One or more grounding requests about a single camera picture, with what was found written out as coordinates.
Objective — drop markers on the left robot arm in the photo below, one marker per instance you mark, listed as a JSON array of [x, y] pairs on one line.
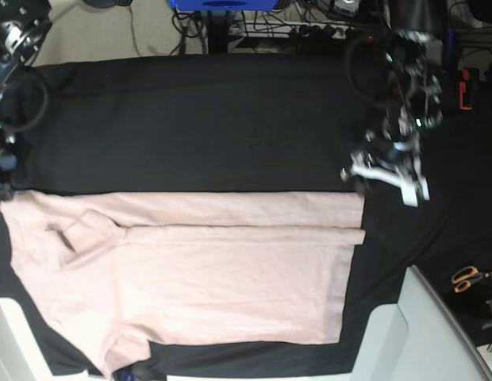
[[412, 106]]

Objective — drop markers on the white table frame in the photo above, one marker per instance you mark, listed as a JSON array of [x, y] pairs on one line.
[[417, 338], [20, 355]]

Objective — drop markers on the blue box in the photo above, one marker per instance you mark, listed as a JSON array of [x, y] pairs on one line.
[[222, 5]]

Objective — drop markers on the black tablecloth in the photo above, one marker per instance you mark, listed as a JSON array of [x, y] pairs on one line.
[[271, 123]]

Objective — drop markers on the white table frame right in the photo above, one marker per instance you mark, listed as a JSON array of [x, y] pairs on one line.
[[417, 338]]

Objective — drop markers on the pink T-shirt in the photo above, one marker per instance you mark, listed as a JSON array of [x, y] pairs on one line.
[[113, 273]]

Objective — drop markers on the white table frame left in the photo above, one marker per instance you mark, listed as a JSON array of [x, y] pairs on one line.
[[20, 355]]

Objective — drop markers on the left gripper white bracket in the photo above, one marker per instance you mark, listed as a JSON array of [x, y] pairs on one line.
[[397, 163]]

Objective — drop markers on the orange handled scissors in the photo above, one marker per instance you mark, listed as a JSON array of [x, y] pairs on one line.
[[468, 276]]

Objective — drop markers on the red black tool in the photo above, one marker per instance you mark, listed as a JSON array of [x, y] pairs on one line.
[[468, 84]]

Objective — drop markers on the white power strip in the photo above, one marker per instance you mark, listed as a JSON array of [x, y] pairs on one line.
[[278, 29]]

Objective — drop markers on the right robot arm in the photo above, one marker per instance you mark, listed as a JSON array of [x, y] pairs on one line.
[[24, 26]]

